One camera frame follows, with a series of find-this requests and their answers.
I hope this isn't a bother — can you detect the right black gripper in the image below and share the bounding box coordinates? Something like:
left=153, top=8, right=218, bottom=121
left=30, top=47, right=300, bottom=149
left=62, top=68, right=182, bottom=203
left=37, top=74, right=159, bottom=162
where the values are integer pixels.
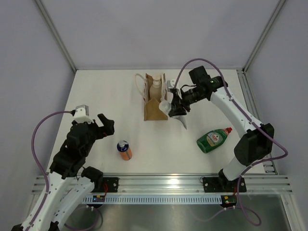
left=169, top=88, right=205, bottom=117

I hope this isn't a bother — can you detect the orange blue spray can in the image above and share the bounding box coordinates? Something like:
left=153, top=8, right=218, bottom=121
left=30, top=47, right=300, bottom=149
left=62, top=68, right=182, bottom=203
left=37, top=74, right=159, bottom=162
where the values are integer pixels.
left=117, top=140, right=132, bottom=161

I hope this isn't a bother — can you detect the beige pump soap bottle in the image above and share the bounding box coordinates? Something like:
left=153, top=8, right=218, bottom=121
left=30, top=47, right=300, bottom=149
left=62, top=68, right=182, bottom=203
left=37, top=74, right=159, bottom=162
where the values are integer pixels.
left=149, top=74, right=162, bottom=102

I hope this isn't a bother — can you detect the green dish soap bottle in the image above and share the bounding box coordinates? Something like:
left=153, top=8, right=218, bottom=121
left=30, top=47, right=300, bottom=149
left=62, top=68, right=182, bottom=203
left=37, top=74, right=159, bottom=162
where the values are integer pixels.
left=196, top=128, right=232, bottom=153

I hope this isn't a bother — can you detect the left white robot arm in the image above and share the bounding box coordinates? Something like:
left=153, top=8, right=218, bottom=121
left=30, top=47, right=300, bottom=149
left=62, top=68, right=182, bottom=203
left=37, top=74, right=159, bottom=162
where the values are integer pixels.
left=12, top=109, right=115, bottom=231

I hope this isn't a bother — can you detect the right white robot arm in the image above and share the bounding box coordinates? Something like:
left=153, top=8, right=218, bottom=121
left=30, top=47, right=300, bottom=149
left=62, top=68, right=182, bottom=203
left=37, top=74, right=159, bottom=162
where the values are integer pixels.
left=166, top=66, right=274, bottom=192

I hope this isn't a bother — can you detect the watermelon print canvas bag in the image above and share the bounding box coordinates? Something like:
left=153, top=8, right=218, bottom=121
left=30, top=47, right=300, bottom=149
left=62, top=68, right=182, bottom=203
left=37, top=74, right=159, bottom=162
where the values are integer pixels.
left=134, top=73, right=168, bottom=121

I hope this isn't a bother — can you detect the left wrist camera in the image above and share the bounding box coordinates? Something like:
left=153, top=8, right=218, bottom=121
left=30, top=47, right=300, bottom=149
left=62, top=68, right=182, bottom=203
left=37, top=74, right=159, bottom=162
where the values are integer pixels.
left=73, top=104, right=94, bottom=124

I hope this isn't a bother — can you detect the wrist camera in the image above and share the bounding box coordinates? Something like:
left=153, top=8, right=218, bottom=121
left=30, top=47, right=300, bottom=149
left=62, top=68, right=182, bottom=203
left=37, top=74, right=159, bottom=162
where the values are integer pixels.
left=73, top=104, right=94, bottom=124
left=166, top=79, right=181, bottom=98

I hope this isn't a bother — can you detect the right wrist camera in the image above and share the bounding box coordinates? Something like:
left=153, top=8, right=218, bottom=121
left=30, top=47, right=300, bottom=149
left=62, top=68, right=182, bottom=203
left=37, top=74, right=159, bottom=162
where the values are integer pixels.
left=166, top=79, right=181, bottom=98

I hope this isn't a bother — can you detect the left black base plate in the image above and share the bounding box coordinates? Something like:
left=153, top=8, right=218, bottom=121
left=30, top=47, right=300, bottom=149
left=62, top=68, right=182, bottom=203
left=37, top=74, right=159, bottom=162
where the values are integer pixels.
left=92, top=177, right=119, bottom=193

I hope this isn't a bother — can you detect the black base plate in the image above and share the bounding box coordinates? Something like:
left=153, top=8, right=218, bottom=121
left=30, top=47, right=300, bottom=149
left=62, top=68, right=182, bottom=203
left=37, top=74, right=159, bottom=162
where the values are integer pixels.
left=202, top=177, right=247, bottom=193
left=92, top=177, right=119, bottom=193

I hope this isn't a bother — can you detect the aluminium mounting rail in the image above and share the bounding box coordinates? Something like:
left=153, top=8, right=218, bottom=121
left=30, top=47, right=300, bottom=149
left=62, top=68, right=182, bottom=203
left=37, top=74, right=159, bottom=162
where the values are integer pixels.
left=30, top=172, right=293, bottom=194

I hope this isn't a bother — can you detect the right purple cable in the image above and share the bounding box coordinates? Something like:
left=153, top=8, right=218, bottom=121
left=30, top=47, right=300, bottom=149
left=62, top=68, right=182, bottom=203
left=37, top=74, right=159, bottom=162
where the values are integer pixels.
left=174, top=58, right=289, bottom=227

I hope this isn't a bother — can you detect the purple cable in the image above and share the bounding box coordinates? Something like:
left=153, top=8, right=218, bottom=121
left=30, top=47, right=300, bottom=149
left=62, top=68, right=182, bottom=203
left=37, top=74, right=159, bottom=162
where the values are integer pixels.
left=31, top=110, right=77, bottom=229
left=174, top=58, right=289, bottom=227

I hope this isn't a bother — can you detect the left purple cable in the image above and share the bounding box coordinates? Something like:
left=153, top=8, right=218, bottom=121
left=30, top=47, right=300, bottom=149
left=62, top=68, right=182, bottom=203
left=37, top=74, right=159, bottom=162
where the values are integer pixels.
left=31, top=110, right=77, bottom=229

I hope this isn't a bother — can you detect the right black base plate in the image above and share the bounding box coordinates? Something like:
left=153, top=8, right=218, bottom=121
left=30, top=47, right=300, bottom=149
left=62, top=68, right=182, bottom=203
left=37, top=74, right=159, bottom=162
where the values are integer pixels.
left=202, top=177, right=247, bottom=193

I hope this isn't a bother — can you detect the white slotted cable duct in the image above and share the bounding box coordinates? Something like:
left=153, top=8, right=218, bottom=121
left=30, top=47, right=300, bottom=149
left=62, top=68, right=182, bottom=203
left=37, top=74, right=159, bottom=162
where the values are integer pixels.
left=81, top=195, right=222, bottom=205

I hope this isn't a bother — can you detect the left aluminium frame post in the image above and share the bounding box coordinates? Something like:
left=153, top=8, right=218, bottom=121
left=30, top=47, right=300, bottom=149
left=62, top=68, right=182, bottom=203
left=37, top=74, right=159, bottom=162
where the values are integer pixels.
left=33, top=0, right=77, bottom=74

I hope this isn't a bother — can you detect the aluminium frame post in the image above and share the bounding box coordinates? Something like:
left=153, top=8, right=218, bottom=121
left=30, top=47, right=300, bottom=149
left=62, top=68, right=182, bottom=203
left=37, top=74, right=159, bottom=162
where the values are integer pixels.
left=33, top=0, right=77, bottom=74
left=242, top=0, right=288, bottom=74

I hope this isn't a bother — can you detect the right aluminium frame post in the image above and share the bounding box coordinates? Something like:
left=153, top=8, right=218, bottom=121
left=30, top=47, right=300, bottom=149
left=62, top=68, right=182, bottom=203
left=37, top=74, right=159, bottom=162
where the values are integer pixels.
left=242, top=0, right=288, bottom=74

